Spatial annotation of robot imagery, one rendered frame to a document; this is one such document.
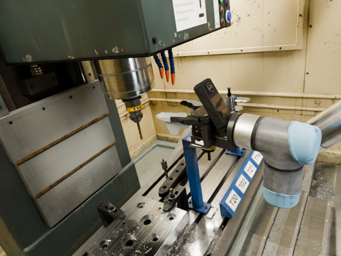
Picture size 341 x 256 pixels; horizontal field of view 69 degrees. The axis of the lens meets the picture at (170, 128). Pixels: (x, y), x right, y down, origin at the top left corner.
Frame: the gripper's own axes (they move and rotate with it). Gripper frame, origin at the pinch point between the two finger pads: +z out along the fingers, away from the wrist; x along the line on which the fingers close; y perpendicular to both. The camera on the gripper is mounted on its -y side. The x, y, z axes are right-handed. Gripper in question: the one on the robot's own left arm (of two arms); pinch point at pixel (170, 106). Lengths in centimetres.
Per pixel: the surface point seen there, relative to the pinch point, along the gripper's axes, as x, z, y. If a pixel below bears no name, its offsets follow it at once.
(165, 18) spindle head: -2.3, -4.4, -22.1
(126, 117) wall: 58, 105, 48
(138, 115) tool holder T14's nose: -0.6, 13.9, 4.7
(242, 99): 58, 9, 21
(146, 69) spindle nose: 1.3, 8.3, -9.5
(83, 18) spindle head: -12.0, 11.1, -24.3
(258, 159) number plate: 54, -2, 49
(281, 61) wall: 103, 7, 13
